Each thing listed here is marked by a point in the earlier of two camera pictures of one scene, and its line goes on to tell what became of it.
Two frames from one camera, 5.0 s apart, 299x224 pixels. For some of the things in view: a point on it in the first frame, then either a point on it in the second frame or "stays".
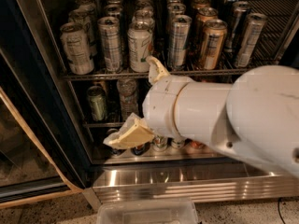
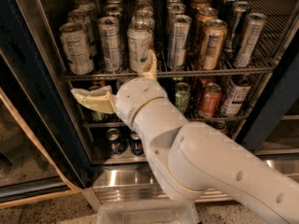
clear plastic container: (148, 211) stays
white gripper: (161, 105) to (136, 97)
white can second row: (87, 16) stays
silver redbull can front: (109, 29) stays
